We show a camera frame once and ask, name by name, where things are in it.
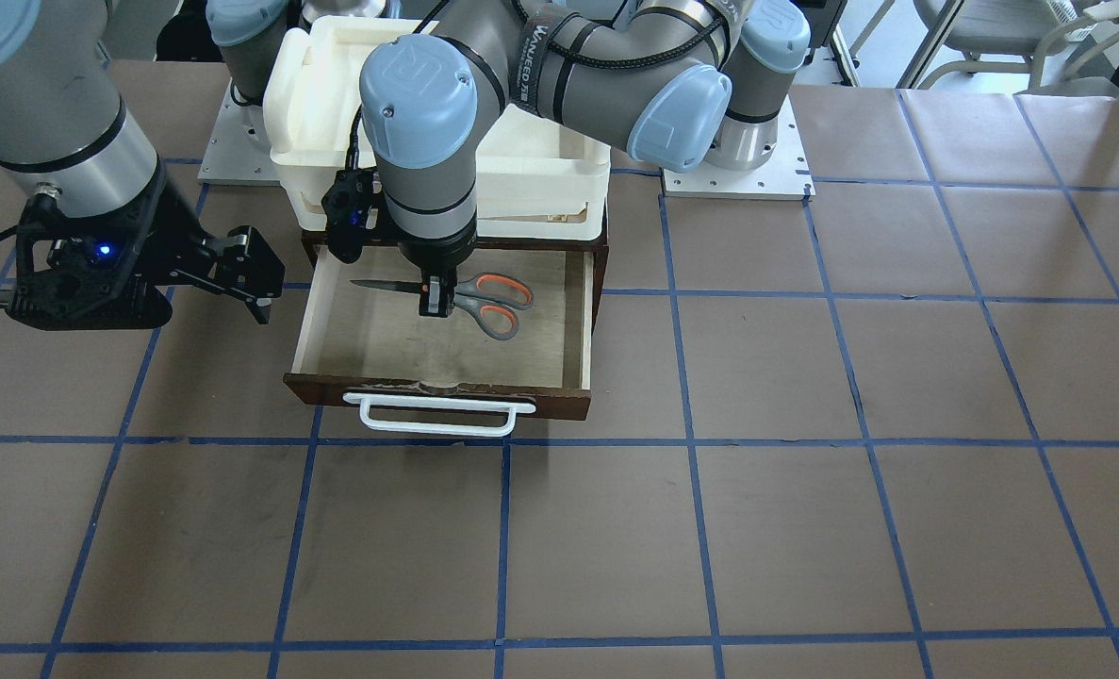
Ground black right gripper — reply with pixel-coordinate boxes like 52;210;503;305
4;189;285;331

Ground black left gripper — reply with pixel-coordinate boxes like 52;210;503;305
397;236;478;318

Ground grey orange scissors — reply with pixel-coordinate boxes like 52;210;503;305
351;273;535;342

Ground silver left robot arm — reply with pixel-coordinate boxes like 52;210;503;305
323;1;812;318

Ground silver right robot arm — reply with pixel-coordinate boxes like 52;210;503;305
0;1;285;331

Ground dark wooden drawer cabinet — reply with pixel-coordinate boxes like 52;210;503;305
301;224;610;328

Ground white foam tray box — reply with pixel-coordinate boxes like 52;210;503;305
263;16;611;241

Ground grey chair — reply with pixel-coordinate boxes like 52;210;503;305
897;1;1119;102

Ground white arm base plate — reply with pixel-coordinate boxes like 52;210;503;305
661;98;816;201
198;83;279;188

